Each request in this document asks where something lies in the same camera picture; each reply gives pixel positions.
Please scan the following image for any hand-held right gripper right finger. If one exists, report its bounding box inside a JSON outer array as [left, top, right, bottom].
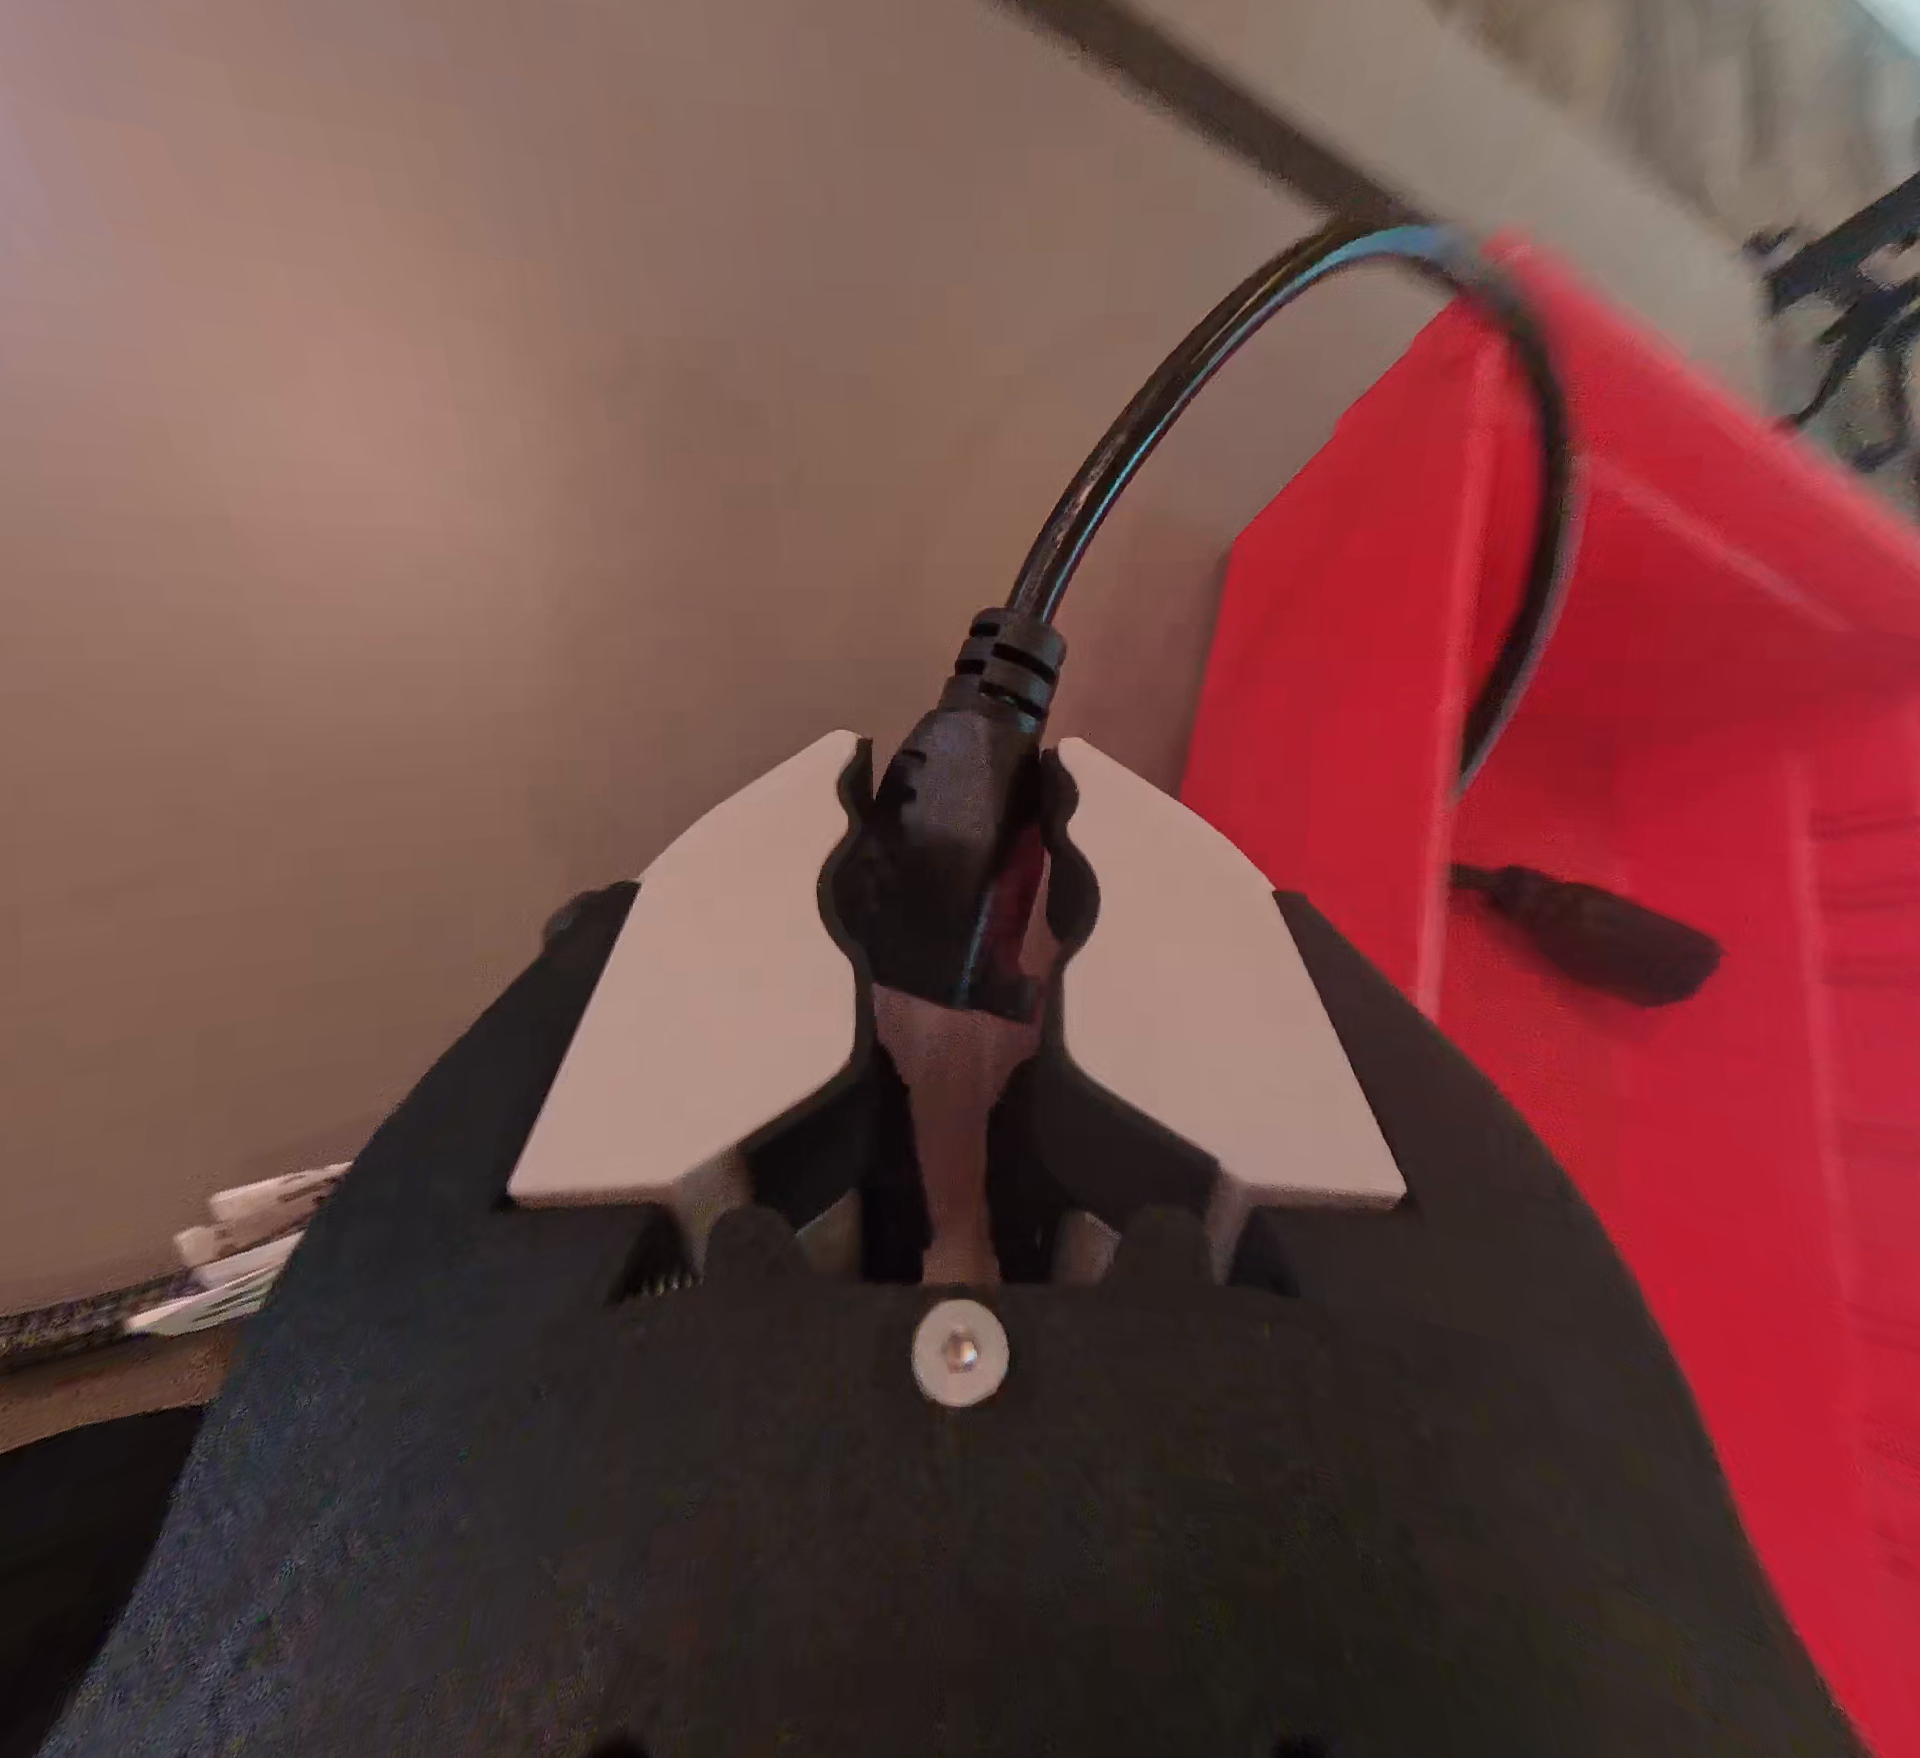
[[1035, 737, 1412, 1254]]

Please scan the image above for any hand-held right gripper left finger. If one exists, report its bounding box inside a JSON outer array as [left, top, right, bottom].
[[505, 729, 888, 1214]]

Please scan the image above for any black power cord with plug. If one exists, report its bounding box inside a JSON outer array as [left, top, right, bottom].
[[866, 220, 1577, 1031]]

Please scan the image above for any red plastic bin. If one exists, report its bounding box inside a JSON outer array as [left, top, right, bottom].
[[1177, 232, 1920, 1758]]

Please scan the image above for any black chair base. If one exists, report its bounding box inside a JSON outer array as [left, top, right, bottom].
[[1741, 173, 1920, 474]]

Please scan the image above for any grey braided strap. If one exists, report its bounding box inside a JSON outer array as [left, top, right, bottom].
[[0, 1269, 208, 1368]]

